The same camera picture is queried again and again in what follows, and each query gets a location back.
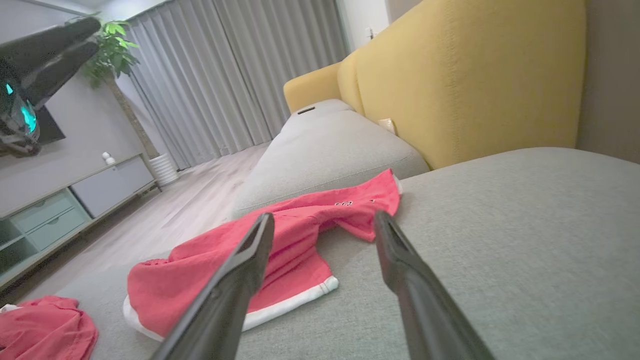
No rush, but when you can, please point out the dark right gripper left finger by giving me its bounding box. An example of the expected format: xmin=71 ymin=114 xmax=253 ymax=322
xmin=150 ymin=212 xmax=276 ymax=360

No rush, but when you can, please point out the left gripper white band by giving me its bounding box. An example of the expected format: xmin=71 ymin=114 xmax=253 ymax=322
xmin=0 ymin=17 xmax=102 ymax=159

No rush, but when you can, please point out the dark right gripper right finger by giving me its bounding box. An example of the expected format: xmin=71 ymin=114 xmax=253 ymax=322
xmin=374 ymin=210 xmax=496 ymax=360

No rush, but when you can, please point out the red shorts white waistband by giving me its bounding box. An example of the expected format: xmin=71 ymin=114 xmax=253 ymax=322
xmin=122 ymin=168 xmax=403 ymax=342

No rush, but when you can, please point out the red jersey striped white trim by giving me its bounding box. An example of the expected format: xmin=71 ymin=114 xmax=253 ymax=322
xmin=0 ymin=295 xmax=99 ymax=360

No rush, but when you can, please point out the green leafy potted plant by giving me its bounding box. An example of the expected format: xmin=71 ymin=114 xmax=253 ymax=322
xmin=80 ymin=12 xmax=161 ymax=161

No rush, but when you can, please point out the black flat TV screen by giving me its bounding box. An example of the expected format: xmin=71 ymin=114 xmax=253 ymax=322
xmin=34 ymin=106 xmax=66 ymax=146

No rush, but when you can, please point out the large grey sofa seat cushion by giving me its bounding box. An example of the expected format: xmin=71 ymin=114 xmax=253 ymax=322
xmin=55 ymin=146 xmax=640 ymax=360

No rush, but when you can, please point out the white ribbed plant pot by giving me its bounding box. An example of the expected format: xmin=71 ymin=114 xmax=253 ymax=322
xmin=149 ymin=153 xmax=180 ymax=187

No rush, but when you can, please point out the grey low TV cabinet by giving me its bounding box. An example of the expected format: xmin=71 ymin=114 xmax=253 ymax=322
xmin=0 ymin=152 xmax=163 ymax=293

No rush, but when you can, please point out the grey pleated curtain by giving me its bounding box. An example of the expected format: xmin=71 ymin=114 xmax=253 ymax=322
xmin=117 ymin=0 xmax=351 ymax=171

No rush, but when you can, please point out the narrow grey sofa seat cushion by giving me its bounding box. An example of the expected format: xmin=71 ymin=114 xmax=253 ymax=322
xmin=231 ymin=99 xmax=430 ymax=221

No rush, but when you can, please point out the yellow sofa armrest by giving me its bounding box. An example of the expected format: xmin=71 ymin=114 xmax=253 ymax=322
xmin=283 ymin=61 xmax=346 ymax=115

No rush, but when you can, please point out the yellow sofa backrest cushion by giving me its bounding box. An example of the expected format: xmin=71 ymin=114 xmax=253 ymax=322
xmin=337 ymin=47 xmax=368 ymax=116
xmin=356 ymin=0 xmax=587 ymax=171

